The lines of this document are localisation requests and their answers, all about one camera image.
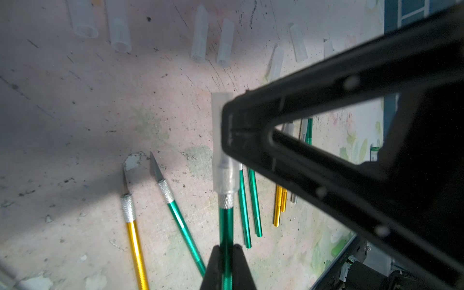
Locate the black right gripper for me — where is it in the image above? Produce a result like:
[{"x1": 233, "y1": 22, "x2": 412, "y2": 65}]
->
[{"x1": 232, "y1": 65, "x2": 464, "y2": 290}]

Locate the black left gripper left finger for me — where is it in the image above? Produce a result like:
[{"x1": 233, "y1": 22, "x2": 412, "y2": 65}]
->
[{"x1": 200, "y1": 245, "x2": 222, "y2": 290}]

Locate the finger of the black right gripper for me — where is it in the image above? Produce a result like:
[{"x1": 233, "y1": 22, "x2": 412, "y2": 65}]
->
[{"x1": 222, "y1": 4, "x2": 464, "y2": 152}]

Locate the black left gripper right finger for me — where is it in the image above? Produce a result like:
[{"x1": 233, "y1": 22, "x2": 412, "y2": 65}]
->
[{"x1": 232, "y1": 244, "x2": 257, "y2": 290}]

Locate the green carving knife capped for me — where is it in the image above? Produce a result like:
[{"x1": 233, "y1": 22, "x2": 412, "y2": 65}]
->
[{"x1": 238, "y1": 163, "x2": 252, "y2": 248}]

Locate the silver carving knife capped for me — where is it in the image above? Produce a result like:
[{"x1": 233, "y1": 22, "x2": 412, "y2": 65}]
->
[{"x1": 290, "y1": 193, "x2": 298, "y2": 204}]

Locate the gold carving knife long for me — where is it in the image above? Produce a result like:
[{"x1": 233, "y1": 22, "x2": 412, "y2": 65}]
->
[{"x1": 121, "y1": 169, "x2": 149, "y2": 290}]

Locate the clear protective knife cap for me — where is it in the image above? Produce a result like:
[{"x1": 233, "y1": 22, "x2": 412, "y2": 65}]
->
[{"x1": 191, "y1": 5, "x2": 209, "y2": 63}]

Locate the green white marker pen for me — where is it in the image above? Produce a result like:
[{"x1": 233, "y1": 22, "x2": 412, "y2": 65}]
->
[{"x1": 370, "y1": 146, "x2": 380, "y2": 162}]

